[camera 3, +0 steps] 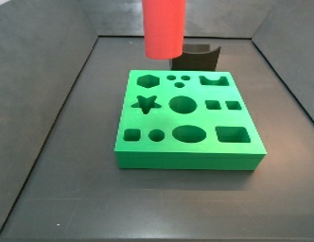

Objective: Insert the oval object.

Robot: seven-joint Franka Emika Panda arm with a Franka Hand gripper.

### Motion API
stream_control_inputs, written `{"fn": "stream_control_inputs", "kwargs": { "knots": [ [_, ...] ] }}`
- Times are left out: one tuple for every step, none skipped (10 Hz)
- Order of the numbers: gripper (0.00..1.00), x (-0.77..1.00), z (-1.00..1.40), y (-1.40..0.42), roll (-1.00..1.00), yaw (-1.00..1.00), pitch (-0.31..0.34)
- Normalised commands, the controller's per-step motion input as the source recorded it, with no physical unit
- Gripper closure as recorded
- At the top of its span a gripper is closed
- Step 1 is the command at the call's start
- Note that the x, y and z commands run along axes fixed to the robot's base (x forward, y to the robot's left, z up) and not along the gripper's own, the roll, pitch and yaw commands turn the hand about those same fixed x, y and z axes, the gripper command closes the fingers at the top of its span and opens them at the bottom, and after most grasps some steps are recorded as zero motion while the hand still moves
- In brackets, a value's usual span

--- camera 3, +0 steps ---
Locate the red oval cylinder peg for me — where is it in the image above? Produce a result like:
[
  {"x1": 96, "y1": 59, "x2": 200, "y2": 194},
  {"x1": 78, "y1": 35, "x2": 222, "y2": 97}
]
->
[{"x1": 142, "y1": 0, "x2": 186, "y2": 60}]

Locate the green shape sorter block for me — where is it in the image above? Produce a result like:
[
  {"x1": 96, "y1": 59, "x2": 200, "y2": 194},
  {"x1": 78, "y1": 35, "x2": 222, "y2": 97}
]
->
[{"x1": 114, "y1": 70, "x2": 267, "y2": 171}]

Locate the black curved holder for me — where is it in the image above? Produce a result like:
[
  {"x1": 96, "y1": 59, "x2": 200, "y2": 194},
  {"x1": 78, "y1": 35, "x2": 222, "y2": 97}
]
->
[{"x1": 169, "y1": 43, "x2": 221, "y2": 71}]

